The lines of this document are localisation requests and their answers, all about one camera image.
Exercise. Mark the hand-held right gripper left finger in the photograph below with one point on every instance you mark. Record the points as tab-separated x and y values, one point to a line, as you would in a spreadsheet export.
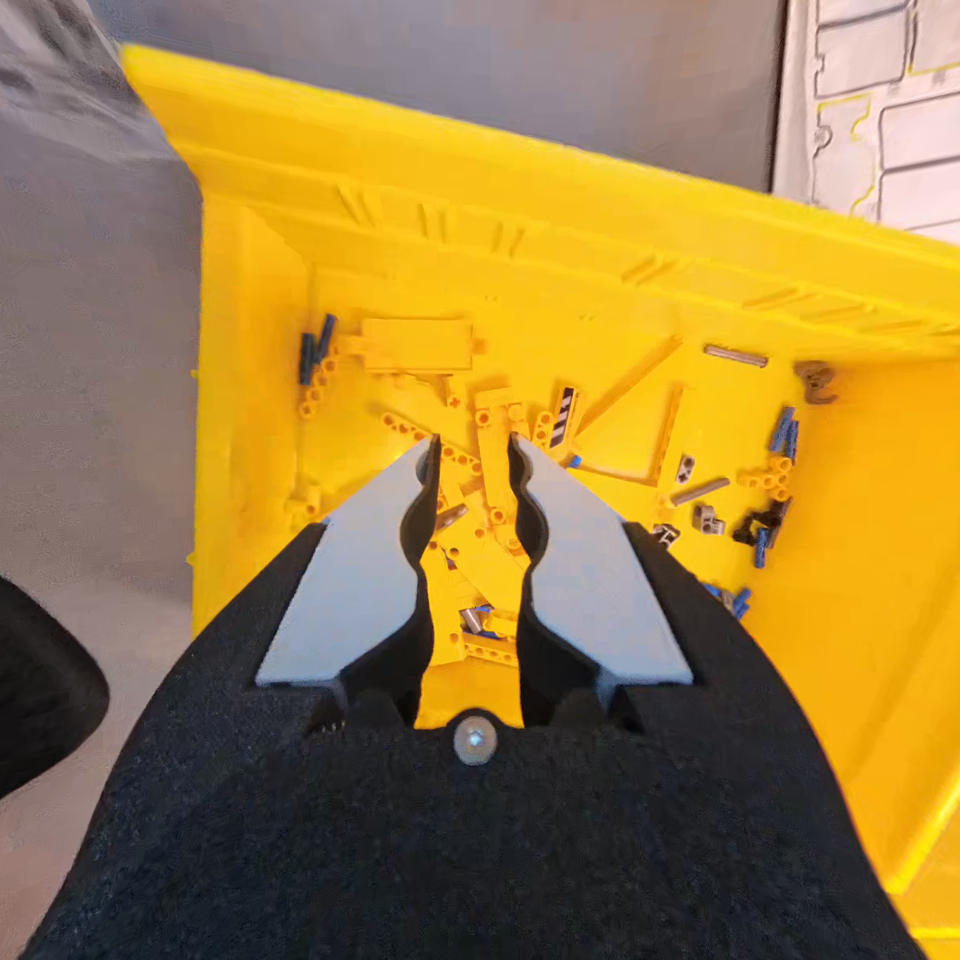
345	600

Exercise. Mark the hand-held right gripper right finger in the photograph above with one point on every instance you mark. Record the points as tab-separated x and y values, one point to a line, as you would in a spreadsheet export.
608	600

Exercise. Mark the pile of toy bricks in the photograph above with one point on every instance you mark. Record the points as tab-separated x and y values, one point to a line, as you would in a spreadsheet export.
495	435

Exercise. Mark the yellow bin with bricks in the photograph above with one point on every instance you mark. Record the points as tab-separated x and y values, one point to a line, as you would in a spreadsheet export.
870	495

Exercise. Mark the grey desk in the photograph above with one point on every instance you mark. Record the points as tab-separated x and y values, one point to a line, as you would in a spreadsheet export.
90	375

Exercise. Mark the black wrist rest pad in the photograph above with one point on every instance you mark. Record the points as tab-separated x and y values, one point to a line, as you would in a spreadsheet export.
45	690

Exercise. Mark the white printed sheet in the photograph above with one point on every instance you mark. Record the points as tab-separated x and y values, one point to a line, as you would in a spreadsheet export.
885	105

